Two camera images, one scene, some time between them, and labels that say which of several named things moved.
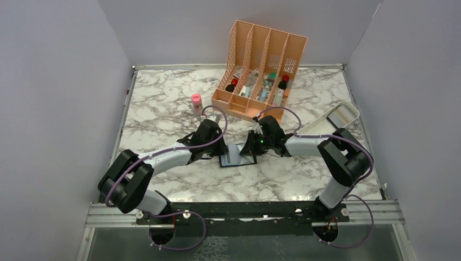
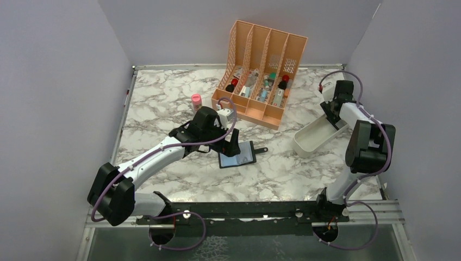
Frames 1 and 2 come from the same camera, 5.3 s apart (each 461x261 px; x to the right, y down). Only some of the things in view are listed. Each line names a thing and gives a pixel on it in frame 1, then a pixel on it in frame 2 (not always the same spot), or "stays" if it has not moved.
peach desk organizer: (260, 66) stays
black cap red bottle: (230, 87) stays
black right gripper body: (267, 144) → (326, 107)
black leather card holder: (232, 158) stays
